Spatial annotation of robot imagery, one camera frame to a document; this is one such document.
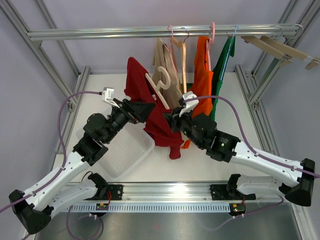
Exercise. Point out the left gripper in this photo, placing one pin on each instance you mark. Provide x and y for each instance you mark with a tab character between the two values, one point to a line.
139	112

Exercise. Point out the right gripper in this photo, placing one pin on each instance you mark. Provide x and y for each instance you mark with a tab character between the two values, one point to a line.
174	119

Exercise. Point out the orange t shirt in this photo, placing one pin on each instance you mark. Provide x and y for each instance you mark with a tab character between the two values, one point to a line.
203	75

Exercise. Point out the beige t shirt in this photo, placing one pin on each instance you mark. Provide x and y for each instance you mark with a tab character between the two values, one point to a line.
163	58

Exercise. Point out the pink wire hanger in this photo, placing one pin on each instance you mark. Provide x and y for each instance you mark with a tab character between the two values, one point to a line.
172	52

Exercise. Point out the pink plastic hanger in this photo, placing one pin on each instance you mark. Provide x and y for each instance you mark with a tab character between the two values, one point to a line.
210	43

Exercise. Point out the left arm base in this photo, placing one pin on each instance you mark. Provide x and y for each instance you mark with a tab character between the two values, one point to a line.
105	191

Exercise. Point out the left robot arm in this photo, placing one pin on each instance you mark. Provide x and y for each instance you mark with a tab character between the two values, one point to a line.
36	206

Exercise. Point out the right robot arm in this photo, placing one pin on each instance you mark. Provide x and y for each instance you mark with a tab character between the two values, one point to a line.
290	179

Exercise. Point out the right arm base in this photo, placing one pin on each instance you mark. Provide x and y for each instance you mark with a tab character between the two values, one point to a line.
228	192

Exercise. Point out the green t shirt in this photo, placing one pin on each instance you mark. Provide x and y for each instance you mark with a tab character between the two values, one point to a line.
217	70

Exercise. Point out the blue hanger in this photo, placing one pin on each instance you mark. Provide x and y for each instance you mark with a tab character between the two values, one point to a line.
232	41

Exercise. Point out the wooden clip hanger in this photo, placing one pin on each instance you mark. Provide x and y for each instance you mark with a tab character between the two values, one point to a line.
265	47
302	56

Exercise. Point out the white plastic basket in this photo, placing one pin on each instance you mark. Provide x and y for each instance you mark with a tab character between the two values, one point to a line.
125	151

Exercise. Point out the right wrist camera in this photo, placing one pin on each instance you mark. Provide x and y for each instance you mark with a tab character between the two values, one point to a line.
188	102

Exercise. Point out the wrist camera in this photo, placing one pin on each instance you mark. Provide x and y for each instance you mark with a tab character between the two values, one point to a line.
188	102
107	96

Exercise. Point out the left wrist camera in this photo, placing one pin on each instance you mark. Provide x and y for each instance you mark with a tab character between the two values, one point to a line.
107	96

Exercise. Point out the front aluminium rail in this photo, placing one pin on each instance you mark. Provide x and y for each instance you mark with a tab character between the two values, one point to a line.
196	191

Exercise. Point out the white cable duct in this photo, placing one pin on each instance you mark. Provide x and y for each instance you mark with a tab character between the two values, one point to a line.
166	207

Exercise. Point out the aluminium hanging rail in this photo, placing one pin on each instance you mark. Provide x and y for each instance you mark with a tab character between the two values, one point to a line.
166	32

